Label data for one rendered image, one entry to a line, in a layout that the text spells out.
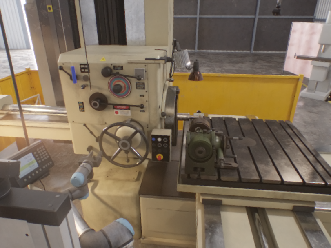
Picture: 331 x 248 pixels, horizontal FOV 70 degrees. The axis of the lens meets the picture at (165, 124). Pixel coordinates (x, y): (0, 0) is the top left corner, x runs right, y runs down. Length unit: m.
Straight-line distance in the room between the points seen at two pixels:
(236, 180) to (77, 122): 1.36
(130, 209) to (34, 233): 1.90
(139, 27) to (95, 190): 1.61
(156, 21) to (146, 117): 0.94
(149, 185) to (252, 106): 2.66
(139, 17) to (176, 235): 2.16
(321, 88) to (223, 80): 4.52
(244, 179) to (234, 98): 2.56
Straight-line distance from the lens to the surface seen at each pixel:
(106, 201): 2.53
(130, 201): 2.45
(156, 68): 1.75
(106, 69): 1.77
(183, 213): 2.45
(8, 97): 2.96
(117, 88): 1.74
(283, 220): 2.20
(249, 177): 2.02
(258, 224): 2.10
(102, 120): 1.99
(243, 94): 4.38
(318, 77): 7.72
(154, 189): 2.41
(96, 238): 1.31
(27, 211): 0.63
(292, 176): 2.17
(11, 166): 0.62
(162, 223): 2.57
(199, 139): 1.83
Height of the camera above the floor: 2.16
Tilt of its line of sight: 25 degrees down
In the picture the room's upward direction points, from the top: straight up
